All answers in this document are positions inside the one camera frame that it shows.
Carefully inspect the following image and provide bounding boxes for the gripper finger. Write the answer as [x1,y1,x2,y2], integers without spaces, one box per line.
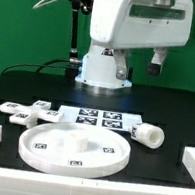
[113,49,127,80]
[147,47,168,76]

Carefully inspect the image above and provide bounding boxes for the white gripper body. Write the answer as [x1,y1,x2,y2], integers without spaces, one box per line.
[90,0,193,49]

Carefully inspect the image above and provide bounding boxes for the white round table top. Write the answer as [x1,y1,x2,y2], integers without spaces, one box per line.
[18,122,131,178]

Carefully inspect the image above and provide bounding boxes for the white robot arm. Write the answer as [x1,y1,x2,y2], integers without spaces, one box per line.
[76,0,193,90]

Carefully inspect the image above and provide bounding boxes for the white marker sheet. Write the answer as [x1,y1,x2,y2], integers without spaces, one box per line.
[59,105,142,131]

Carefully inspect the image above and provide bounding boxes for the white right fence bar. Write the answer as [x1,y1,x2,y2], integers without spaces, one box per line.
[182,146,195,183]

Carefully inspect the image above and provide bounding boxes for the white cross-shaped table base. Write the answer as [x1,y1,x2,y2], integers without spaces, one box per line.
[0,100,63,129]

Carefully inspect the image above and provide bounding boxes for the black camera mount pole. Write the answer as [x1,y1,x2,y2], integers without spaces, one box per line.
[65,0,93,80]

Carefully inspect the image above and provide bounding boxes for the black cable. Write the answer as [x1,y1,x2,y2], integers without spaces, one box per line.
[1,49,72,84]

